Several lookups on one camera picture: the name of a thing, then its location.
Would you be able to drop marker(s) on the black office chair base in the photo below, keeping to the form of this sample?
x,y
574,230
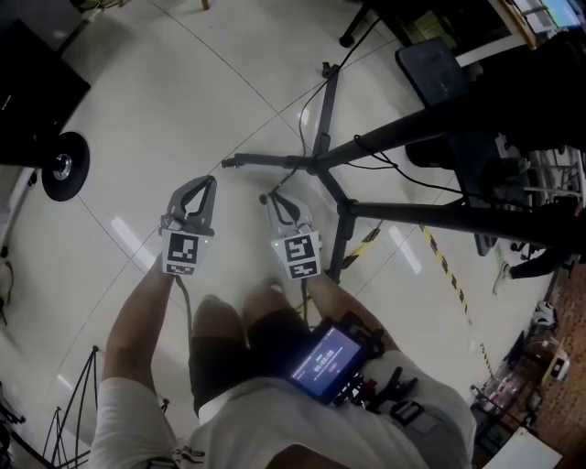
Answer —
x,y
350,32

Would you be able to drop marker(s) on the grey stand shelf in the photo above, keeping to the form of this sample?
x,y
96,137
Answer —
x,y
430,73

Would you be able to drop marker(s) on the black monitor clamp mount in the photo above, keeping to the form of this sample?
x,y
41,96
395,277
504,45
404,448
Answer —
x,y
384,389

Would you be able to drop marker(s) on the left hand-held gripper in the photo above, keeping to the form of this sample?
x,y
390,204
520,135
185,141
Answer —
x,y
183,249

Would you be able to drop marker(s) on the black television floor stand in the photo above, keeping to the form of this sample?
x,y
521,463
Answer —
x,y
339,192

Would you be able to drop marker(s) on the person's left forearm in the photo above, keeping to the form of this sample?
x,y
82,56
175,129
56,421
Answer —
x,y
133,330

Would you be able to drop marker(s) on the person's leg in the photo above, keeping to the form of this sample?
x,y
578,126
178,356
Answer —
x,y
215,316
268,297

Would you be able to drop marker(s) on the person's chin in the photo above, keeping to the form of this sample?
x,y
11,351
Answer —
x,y
320,458

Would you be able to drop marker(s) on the person's white t-shirt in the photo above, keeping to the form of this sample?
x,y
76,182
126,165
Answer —
x,y
274,421

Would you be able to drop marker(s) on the person's black shorts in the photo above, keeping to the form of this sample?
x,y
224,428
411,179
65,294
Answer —
x,y
220,362

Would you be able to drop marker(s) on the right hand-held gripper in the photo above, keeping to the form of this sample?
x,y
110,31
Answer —
x,y
297,252

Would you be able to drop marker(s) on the black cabinet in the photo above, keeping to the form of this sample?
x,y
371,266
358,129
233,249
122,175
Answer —
x,y
32,91

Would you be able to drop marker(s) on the white device with black square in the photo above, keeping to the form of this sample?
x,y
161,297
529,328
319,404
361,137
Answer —
x,y
559,366

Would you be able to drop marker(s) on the black chest monitor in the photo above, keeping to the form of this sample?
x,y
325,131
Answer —
x,y
325,362

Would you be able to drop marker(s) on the person's right forearm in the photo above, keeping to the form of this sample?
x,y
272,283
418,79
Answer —
x,y
339,307

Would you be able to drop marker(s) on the person's left leg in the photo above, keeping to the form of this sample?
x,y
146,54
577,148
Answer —
x,y
215,316

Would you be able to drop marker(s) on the white headset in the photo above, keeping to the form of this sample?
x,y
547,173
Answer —
x,y
545,313

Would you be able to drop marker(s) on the person's right leg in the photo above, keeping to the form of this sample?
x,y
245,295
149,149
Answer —
x,y
268,297

